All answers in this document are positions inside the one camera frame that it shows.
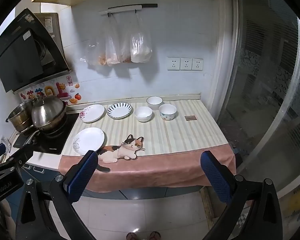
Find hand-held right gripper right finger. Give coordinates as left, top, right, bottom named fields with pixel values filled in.
left=200, top=151, right=284, bottom=240

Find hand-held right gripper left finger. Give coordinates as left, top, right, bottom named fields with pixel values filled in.
left=16, top=150, right=99, bottom=240

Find white plate with grey print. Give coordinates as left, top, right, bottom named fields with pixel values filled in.
left=72, top=127, right=105, bottom=155

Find white plate with pink flowers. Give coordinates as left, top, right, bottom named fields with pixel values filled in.
left=79, top=104, right=105, bottom=123

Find white plate with leaf stripes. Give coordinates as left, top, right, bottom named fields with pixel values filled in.
left=107, top=102, right=132, bottom=119

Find white bowl with dotted pattern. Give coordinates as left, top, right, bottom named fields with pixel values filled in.
left=158, top=104, right=177, bottom=121

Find plain white bowl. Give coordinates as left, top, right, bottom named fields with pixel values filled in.
left=134, top=106, right=153, bottom=122

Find white bowl with dark rim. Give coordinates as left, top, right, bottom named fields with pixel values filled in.
left=146, top=96, right=163, bottom=111

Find black induction cooktop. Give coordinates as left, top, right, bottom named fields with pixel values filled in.
left=13, top=112, right=80, bottom=155

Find steel steamer pot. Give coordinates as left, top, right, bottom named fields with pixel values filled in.
left=6, top=99, right=36, bottom=132

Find dark frying pan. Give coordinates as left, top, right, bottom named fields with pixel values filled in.
left=20, top=115, right=68, bottom=147

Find steel pot with domed lid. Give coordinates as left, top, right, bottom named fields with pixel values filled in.
left=31, top=95, right=67, bottom=130

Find striped tablecloth with cat print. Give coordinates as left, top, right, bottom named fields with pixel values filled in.
left=58, top=99, right=237, bottom=193

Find black range hood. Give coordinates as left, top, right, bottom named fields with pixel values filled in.
left=0, top=7, right=73, bottom=93

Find frosted glass sliding door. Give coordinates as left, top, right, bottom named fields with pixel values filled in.
left=215, top=0, right=300, bottom=198

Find wide clear plastic bag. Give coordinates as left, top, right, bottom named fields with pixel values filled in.
left=80, top=39, right=107, bottom=67

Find narrow clear plastic bag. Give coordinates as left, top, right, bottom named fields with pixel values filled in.
left=105, top=15, right=121, bottom=67
left=119, top=17, right=132, bottom=64

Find clear plastic bag of powder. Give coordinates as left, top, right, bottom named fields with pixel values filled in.
left=130, top=12, right=153, bottom=64

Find colourful wall stickers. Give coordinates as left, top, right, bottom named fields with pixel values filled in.
left=20, top=76, right=81, bottom=105

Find white wall socket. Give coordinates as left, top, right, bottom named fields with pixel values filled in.
left=180, top=58, right=193, bottom=71
left=192, top=58, right=204, bottom=71
left=167, top=57, right=181, bottom=71

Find wall hook rail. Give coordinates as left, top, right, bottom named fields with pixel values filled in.
left=99, top=3, right=158, bottom=16

